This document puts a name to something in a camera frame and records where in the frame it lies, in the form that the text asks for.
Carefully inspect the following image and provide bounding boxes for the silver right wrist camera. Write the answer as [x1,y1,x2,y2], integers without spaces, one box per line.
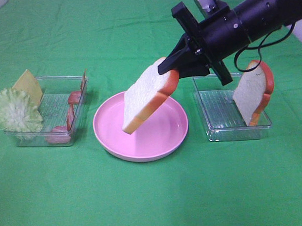
[193,0,217,13]

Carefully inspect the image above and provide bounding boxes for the bacon strip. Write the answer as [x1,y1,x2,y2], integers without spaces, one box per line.
[46,104,74,144]
[67,69,86,105]

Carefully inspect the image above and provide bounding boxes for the green lettuce leaf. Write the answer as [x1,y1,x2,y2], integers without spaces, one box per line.
[0,88,43,132]

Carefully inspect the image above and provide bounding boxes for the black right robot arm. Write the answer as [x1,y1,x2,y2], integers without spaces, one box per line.
[158,0,302,85]

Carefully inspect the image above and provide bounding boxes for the yellow cheese slice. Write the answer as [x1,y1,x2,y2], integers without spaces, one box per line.
[12,69,43,107]

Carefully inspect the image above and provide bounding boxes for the clear plastic tray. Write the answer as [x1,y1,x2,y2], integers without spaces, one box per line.
[192,73,272,142]
[4,76,88,147]

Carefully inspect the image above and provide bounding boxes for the toast slice with red crust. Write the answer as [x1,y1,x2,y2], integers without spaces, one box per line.
[122,57,179,134]

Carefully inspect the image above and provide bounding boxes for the clear right plastic tray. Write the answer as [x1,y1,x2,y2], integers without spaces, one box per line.
[192,73,272,142]

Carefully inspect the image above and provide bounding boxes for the pink round plate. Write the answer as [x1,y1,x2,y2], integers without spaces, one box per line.
[93,92,188,162]

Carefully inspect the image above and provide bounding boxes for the green tablecloth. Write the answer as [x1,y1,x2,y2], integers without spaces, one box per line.
[0,0,302,226]

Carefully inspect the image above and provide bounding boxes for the clear left plastic tray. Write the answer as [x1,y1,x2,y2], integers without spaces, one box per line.
[4,76,88,147]

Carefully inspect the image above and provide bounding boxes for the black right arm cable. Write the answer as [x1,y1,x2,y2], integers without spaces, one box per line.
[233,20,296,74]

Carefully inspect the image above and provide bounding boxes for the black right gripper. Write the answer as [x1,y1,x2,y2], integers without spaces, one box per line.
[157,2,249,85]

